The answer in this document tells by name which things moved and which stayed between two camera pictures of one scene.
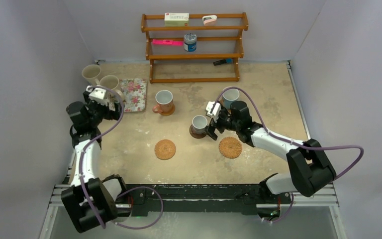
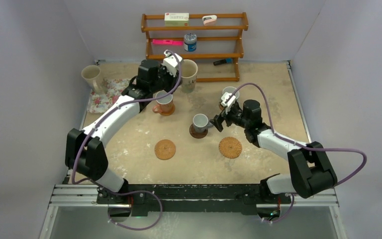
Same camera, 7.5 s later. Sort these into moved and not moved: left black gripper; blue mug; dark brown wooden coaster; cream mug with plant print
Moved: left black gripper; cream mug with plant print
Not moved: dark brown wooden coaster; blue mug
